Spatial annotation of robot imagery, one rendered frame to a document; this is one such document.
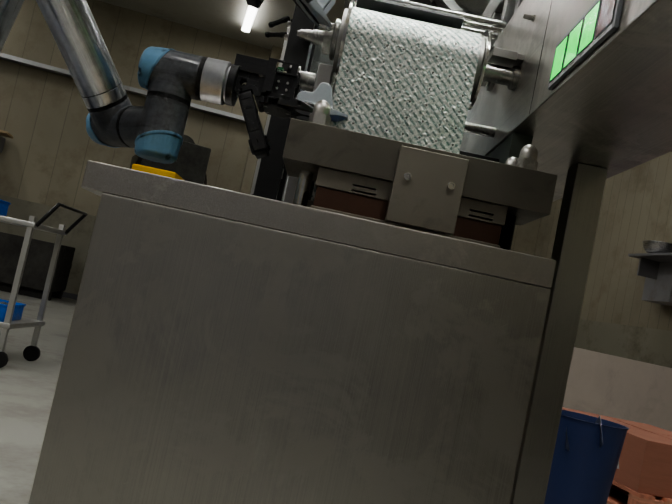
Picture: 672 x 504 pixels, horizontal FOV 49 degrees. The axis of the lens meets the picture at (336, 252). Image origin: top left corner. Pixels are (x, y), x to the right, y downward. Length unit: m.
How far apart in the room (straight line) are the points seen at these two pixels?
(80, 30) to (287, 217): 0.53
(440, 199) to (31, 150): 11.21
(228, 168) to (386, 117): 10.69
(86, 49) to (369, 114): 0.49
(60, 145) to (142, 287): 11.06
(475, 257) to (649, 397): 7.00
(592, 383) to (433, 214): 6.61
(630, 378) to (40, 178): 8.63
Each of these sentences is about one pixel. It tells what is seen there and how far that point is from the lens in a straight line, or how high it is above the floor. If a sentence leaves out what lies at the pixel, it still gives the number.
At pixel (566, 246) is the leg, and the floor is 0.98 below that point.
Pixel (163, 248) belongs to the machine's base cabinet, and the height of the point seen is 0.80.
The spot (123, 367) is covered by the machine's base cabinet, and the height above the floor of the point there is 0.63.
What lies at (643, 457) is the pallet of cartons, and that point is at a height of 0.32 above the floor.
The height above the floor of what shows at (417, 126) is 1.11.
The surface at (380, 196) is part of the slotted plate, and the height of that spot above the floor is 0.95.
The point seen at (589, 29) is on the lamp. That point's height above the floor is 1.18.
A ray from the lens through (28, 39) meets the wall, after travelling 12.49.
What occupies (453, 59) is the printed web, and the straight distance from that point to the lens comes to 1.35.
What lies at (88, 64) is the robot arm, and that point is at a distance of 1.37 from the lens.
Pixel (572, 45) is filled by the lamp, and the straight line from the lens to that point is 1.08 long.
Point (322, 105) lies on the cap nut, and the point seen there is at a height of 1.06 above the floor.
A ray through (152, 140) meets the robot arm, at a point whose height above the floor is 0.98.
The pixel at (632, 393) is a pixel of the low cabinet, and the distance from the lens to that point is 7.87.
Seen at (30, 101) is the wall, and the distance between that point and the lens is 12.26.
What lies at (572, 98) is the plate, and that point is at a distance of 1.15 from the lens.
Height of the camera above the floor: 0.78
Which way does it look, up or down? 4 degrees up
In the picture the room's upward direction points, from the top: 12 degrees clockwise
